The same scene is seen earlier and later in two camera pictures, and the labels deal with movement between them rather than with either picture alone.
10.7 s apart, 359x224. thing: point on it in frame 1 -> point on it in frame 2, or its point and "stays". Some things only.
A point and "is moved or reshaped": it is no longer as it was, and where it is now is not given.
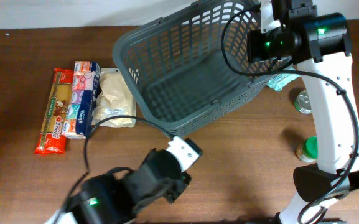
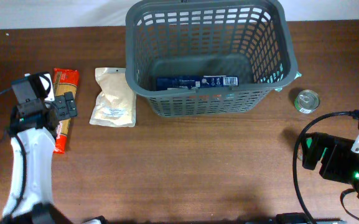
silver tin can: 302,102 stays
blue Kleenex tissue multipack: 86,88 -> 171,83
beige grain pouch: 114,98 stays
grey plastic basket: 191,61 is moved or reshaped
